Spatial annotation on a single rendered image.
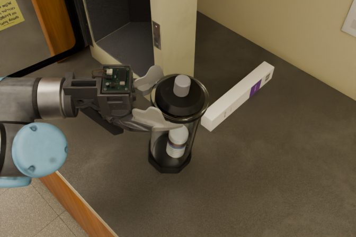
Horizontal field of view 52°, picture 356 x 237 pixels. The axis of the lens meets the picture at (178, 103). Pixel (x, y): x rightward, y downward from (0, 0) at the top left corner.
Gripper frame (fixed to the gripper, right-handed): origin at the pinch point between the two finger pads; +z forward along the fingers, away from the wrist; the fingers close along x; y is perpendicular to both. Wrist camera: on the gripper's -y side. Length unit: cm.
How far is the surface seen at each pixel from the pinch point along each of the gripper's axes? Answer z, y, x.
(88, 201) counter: -19.5, -24.1, -9.2
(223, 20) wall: 19, -28, 56
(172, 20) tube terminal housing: -0.6, 3.8, 19.0
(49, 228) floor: -56, -121, 17
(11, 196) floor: -78, -123, 34
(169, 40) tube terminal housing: -1.1, -1.1, 18.1
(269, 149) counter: 23.7, -23.3, 2.7
